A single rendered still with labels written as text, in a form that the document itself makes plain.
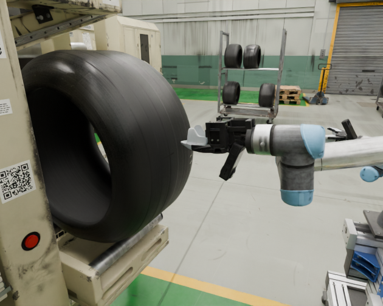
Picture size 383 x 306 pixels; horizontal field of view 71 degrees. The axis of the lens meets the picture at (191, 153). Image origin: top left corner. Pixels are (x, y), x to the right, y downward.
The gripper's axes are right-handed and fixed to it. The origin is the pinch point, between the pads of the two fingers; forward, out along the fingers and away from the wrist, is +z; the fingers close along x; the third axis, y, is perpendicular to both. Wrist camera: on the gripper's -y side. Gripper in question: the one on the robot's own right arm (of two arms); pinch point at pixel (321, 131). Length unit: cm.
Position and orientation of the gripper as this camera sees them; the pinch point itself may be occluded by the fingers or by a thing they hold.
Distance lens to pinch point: 170.6
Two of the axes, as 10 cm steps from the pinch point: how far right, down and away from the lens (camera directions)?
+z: -7.1, -2.5, 6.6
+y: 0.9, 9.0, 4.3
